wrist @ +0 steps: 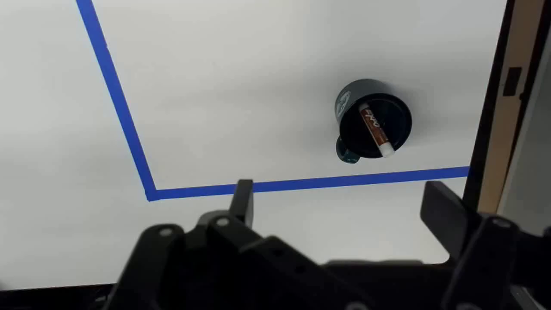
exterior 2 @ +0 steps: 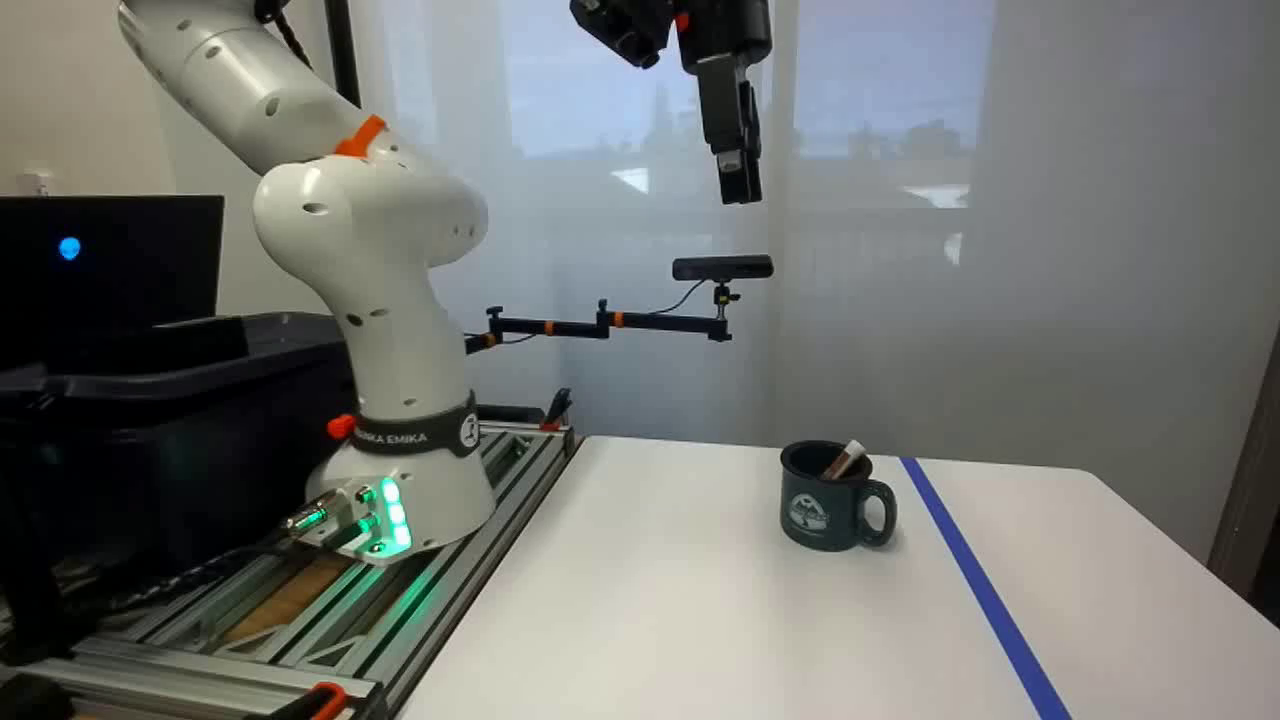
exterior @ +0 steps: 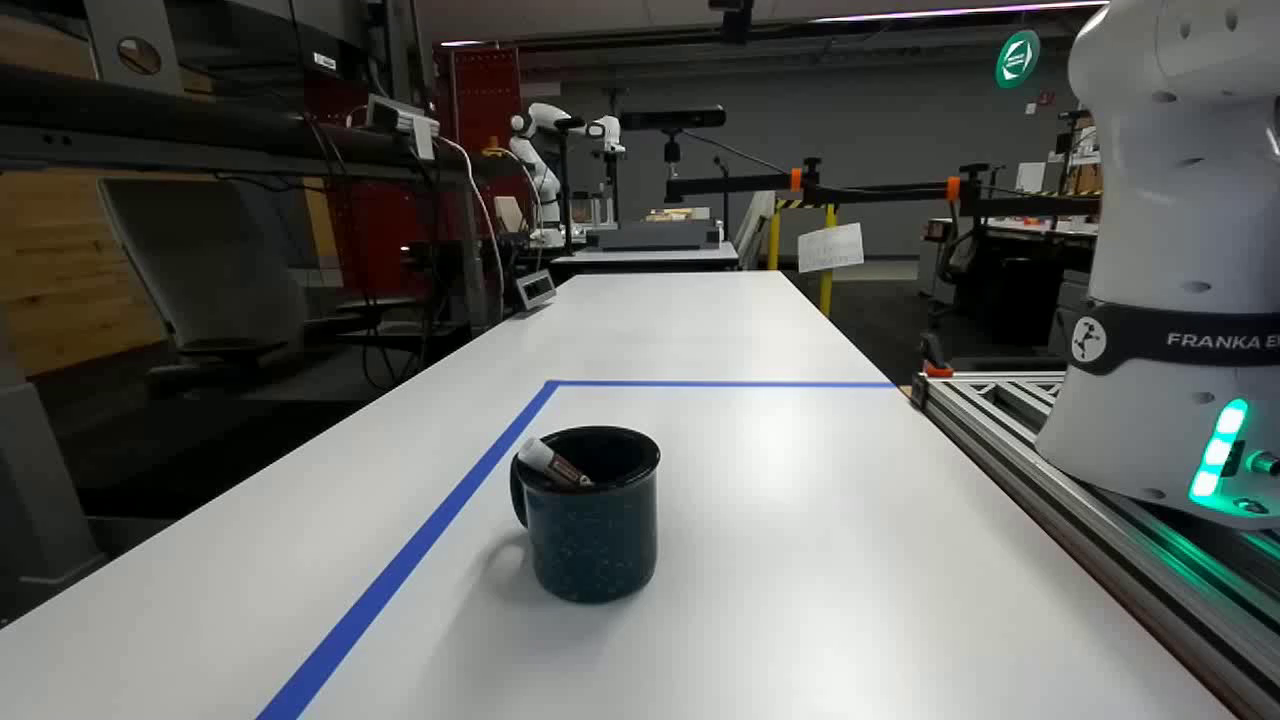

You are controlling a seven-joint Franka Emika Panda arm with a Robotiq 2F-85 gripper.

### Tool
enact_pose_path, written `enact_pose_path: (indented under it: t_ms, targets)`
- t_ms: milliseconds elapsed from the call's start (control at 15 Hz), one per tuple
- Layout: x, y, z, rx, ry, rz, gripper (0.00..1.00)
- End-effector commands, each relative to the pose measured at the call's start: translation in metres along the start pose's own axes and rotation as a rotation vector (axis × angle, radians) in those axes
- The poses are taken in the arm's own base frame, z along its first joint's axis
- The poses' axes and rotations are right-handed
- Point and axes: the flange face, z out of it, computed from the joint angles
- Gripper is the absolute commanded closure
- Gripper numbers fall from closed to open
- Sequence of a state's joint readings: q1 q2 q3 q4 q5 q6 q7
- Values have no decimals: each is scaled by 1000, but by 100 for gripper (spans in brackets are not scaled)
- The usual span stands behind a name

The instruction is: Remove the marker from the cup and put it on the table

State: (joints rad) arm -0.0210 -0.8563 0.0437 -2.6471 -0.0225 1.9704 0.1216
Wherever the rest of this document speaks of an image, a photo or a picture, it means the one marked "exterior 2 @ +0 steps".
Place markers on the black computer monitor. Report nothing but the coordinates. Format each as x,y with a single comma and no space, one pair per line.
96,267

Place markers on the aluminium extrusion base frame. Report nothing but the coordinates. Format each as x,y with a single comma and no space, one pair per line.
290,621

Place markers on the blue tape strip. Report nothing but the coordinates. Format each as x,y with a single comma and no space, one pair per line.
1022,658

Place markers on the dark green enamel mug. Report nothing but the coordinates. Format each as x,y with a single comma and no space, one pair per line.
832,515

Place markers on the marker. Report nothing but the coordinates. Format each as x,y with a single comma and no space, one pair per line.
847,460

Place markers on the dark plastic storage bin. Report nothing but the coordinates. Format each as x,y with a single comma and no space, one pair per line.
169,450

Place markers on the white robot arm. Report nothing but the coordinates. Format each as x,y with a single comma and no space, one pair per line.
360,223

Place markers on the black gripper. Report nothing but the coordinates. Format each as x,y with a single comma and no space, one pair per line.
719,45

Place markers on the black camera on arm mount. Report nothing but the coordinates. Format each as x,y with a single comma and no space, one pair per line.
721,271

